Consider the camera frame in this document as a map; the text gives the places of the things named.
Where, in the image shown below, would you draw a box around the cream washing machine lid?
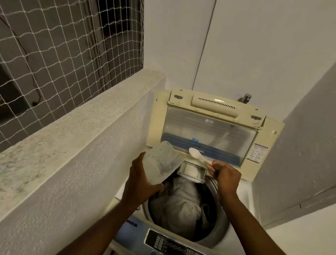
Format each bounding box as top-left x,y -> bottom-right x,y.
146,88 -> 285,182

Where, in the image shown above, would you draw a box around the person's left forearm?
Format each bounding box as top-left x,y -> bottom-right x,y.
57,196 -> 143,255

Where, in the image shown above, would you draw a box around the washing machine control panel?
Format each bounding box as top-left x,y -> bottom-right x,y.
113,215 -> 213,255

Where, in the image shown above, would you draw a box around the grey laundry clothes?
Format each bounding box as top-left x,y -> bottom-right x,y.
150,175 -> 218,237

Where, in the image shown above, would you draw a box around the white plastic spoon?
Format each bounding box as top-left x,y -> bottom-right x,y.
189,147 -> 213,168

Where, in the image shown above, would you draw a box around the person's right hand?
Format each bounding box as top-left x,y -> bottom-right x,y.
207,160 -> 242,196

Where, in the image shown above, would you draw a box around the clear detergent powder container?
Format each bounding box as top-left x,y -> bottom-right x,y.
143,141 -> 185,186

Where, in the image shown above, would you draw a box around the black hanging cable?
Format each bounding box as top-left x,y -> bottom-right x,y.
0,16 -> 41,107

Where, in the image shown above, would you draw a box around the person's right forearm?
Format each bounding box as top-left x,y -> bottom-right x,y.
217,191 -> 287,255

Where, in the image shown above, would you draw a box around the person's left hand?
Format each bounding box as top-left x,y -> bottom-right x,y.
122,151 -> 163,205

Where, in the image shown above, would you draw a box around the white safety net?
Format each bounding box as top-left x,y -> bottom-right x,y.
0,0 -> 145,153

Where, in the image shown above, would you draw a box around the white detergent drawer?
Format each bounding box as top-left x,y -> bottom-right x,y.
177,161 -> 210,184

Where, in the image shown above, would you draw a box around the white top-load washing machine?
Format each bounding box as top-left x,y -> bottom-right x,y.
104,169 -> 263,255

